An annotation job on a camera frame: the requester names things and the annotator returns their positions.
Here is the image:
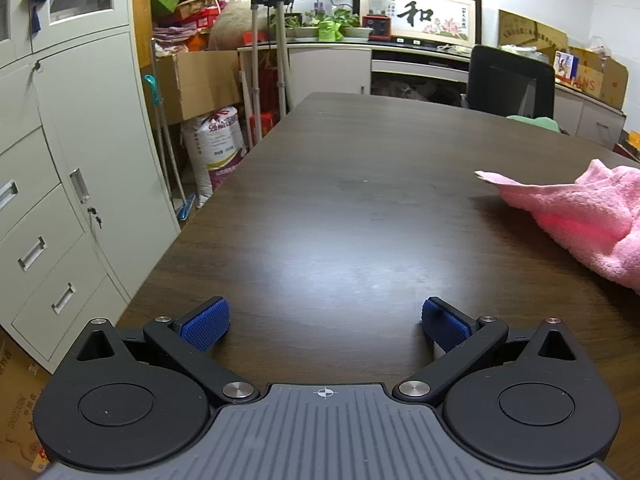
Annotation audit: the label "grey metal cabinet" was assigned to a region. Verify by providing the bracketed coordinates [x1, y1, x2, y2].
[1, 0, 179, 370]

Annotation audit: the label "green cushion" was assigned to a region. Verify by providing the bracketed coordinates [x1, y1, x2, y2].
[508, 115, 562, 133]

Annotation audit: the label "framed calligraphy painting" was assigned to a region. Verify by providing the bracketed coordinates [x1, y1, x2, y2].
[352, 0, 482, 48]

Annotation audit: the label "teal handled broom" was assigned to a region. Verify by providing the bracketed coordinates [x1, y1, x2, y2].
[143, 74, 196, 223]

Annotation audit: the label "white side counter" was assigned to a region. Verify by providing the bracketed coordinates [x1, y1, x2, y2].
[236, 40, 627, 150]

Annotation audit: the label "potted green plants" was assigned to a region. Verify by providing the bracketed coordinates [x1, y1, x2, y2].
[267, 0, 373, 42]

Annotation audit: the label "white rice sack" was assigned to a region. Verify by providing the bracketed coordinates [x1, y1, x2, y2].
[180, 106, 247, 208]

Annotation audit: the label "pink towel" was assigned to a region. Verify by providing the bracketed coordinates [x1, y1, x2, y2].
[475, 159, 639, 292]

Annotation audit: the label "black office chair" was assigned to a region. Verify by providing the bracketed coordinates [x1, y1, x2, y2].
[464, 44, 555, 118]

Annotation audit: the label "black crutches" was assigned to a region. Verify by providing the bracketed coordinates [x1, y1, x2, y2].
[228, 0, 312, 146]

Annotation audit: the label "cardboard boxes on counter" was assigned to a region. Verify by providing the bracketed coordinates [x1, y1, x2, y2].
[498, 10, 628, 110]

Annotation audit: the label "orange box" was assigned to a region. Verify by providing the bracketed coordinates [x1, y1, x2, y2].
[625, 131, 640, 152]

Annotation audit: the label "red blender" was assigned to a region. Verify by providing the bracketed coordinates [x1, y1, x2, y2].
[360, 0, 392, 41]

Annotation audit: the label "large cardboard box left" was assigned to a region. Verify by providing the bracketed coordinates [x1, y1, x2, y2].
[156, 50, 242, 125]

